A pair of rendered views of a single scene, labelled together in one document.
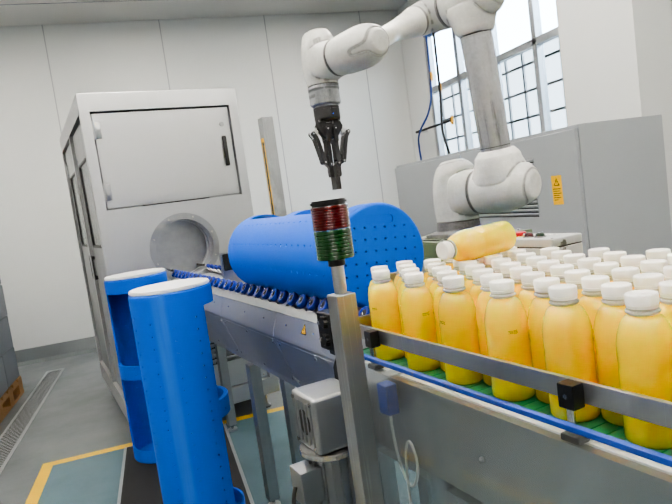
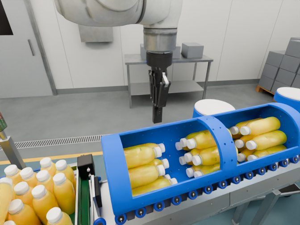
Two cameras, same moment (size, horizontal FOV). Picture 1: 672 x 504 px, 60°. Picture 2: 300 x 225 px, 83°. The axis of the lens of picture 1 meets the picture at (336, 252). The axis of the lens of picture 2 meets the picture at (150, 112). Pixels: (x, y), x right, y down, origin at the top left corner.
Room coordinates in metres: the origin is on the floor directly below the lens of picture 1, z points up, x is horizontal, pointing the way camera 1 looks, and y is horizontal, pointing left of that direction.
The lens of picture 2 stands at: (1.76, -0.53, 1.61)
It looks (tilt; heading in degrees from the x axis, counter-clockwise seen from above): 30 degrees down; 99
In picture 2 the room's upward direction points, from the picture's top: straight up
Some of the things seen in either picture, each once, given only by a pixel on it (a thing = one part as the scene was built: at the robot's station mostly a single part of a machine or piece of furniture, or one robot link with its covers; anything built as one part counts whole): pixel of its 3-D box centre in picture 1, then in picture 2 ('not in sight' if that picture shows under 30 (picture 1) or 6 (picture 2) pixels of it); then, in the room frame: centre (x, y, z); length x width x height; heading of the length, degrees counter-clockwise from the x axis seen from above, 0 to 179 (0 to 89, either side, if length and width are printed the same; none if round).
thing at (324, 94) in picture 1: (324, 97); (160, 40); (1.71, -0.03, 1.55); 0.09 x 0.09 x 0.06
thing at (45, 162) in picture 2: (380, 274); (45, 162); (1.26, -0.09, 1.08); 0.04 x 0.04 x 0.02
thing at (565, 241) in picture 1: (536, 255); not in sight; (1.44, -0.49, 1.05); 0.20 x 0.10 x 0.10; 28
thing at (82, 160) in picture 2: (339, 330); (86, 167); (1.36, 0.02, 0.95); 0.10 x 0.07 x 0.10; 118
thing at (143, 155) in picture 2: not in sight; (134, 157); (1.63, -0.07, 1.14); 0.18 x 0.07 x 0.07; 27
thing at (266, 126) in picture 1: (289, 285); not in sight; (2.96, 0.26, 0.85); 0.06 x 0.06 x 1.70; 28
